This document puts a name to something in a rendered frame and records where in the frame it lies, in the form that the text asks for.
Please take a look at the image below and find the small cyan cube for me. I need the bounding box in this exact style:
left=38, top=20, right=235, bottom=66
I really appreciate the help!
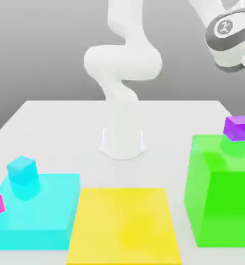
left=6, top=155, right=41, bottom=201

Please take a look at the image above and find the small purple cube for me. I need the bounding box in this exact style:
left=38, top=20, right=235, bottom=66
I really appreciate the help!
left=223, top=115, right=245, bottom=142

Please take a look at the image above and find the large yellow box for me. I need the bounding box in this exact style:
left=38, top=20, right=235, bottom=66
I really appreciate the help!
left=66, top=187, right=182, bottom=265

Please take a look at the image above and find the large cyan box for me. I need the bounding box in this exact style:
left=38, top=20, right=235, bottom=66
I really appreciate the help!
left=0, top=173, right=81, bottom=251

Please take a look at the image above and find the large green box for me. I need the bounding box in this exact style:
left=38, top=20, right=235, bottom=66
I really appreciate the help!
left=183, top=134, right=245, bottom=248

